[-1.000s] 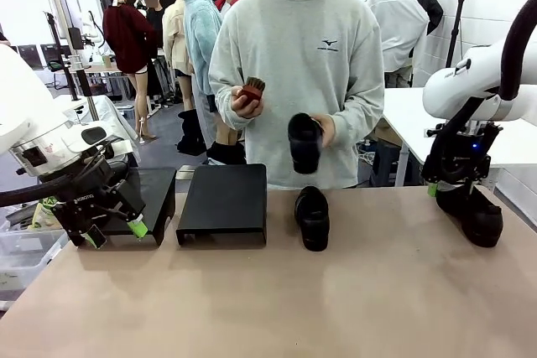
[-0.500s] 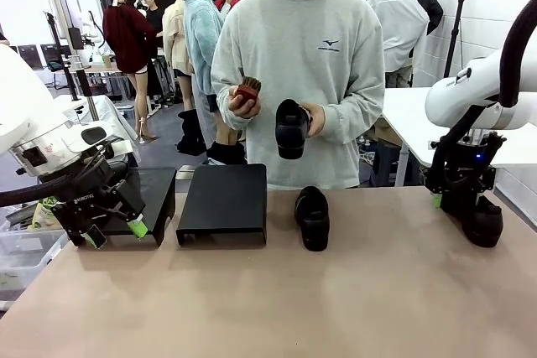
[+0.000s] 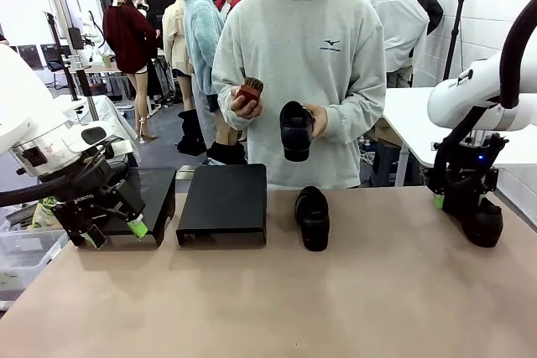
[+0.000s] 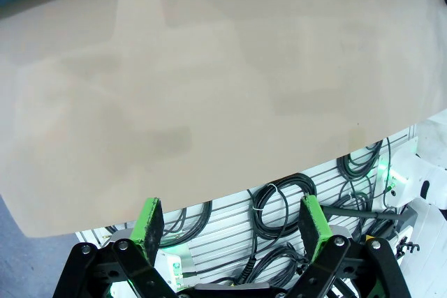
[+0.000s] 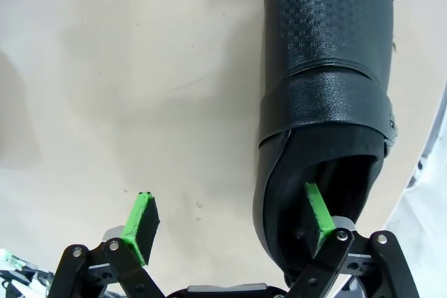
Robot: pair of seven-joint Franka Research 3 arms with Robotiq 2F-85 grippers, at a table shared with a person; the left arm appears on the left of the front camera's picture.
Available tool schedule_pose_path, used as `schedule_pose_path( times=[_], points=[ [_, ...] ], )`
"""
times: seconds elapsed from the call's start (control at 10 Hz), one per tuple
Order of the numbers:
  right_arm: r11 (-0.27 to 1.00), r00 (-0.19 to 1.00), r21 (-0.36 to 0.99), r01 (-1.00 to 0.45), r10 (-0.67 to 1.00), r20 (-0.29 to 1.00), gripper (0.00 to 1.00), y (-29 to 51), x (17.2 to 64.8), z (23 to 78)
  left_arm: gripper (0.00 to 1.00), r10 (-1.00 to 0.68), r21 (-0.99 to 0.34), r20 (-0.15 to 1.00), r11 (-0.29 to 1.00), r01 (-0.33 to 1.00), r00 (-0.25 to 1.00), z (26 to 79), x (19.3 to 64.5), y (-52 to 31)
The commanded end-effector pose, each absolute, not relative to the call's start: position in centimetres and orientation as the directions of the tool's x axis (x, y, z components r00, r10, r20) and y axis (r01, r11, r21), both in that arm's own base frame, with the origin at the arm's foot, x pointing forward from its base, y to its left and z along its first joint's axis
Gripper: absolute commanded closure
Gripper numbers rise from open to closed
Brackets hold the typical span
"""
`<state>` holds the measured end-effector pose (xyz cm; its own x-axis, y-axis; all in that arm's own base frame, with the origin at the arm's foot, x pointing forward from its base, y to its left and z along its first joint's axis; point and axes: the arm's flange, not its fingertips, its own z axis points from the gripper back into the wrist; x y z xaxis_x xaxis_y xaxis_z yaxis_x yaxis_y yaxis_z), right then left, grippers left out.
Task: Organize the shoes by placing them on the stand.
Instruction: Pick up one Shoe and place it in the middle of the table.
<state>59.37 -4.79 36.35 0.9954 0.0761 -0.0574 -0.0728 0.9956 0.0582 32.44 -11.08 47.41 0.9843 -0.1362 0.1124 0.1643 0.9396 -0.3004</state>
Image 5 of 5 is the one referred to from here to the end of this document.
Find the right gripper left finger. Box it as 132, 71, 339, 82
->
47, 191, 165, 298

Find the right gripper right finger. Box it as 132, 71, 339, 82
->
288, 181, 422, 298

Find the black buckle strap shoe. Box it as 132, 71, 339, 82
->
251, 0, 399, 285

